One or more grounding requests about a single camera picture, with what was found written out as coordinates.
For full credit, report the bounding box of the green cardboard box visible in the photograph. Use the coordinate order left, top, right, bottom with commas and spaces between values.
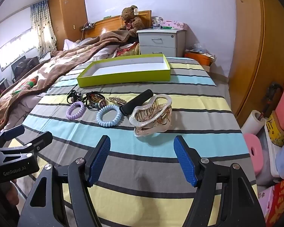
76, 54, 171, 88

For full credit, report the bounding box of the tall wooden cabinet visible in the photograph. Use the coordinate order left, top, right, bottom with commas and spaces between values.
48, 0, 88, 51

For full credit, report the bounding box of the red box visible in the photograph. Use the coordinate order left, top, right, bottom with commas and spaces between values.
266, 178, 284, 227

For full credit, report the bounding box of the dotted curtain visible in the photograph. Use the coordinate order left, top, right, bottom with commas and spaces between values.
30, 0, 58, 58

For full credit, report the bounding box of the wooden headboard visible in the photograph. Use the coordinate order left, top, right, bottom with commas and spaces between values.
82, 10, 152, 39

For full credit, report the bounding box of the pink flowered box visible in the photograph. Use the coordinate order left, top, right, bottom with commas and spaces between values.
161, 20, 188, 31

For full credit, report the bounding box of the clear hair claw clip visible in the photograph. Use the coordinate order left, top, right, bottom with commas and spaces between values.
129, 94, 173, 138

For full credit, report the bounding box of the clear plastic bag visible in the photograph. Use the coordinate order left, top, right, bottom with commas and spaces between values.
188, 43, 216, 57

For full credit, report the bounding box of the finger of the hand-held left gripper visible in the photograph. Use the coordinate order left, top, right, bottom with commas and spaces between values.
0, 131, 53, 165
0, 125, 25, 147

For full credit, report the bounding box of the dark beaded bracelet bundle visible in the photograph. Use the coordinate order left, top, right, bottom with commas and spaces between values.
82, 91, 107, 110

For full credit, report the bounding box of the brown blanket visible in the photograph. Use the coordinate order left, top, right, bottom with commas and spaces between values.
0, 31, 138, 135

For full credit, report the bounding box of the yellow tin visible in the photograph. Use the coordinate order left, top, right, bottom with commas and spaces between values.
266, 111, 284, 147

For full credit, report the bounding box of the white drawer nightstand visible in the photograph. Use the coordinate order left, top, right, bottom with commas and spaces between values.
136, 27, 186, 58

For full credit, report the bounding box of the orange box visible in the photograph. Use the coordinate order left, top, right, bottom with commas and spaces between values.
185, 51, 215, 67

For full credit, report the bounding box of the person's left hand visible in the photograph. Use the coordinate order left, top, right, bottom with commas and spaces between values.
1, 179, 21, 209

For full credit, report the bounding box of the yellow pillow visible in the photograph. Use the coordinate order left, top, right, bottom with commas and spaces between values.
114, 41, 140, 58

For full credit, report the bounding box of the black wristband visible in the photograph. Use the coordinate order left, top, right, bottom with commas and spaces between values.
119, 89, 154, 116

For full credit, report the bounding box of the blue spiral hair tie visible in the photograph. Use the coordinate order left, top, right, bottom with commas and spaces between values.
96, 105, 122, 126

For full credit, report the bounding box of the white paper roll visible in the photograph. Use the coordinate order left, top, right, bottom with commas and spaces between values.
241, 110, 265, 136

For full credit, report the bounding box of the purple spiral hair tie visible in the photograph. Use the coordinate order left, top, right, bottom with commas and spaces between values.
66, 101, 86, 119

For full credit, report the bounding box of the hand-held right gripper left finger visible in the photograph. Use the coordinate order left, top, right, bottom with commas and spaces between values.
18, 135, 112, 227

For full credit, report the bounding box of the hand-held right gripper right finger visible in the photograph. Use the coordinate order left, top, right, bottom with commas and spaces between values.
173, 135, 267, 227

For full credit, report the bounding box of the rhinestone hair clip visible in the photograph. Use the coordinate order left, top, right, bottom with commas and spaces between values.
106, 96, 127, 106

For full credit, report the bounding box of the large wooden wardrobe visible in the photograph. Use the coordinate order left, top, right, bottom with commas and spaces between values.
228, 0, 284, 128

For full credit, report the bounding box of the window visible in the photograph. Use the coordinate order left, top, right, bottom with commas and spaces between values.
0, 27, 37, 72

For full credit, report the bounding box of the clear glass jar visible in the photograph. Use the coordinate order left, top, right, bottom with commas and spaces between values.
153, 16, 163, 29

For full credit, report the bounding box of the brown teddy bear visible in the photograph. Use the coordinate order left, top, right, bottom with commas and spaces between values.
118, 5, 146, 37

